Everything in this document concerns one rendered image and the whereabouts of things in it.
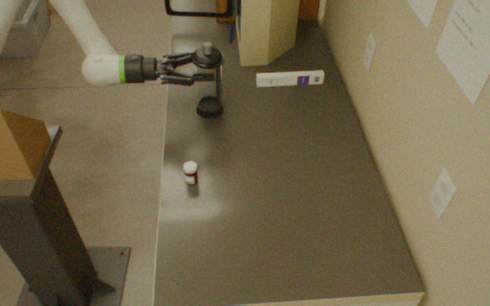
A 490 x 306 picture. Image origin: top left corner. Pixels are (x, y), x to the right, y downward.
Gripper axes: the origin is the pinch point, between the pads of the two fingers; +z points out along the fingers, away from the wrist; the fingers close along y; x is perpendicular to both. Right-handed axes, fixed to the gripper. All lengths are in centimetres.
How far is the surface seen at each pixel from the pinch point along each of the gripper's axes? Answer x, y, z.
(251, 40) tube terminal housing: 8.9, 31.3, 17.8
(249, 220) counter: 21, -47, 11
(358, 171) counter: 20, -30, 48
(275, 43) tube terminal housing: 12.7, 34.6, 28.2
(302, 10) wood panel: 16, 68, 46
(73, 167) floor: 116, 65, -84
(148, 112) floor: 116, 115, -43
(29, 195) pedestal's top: 22, -33, -55
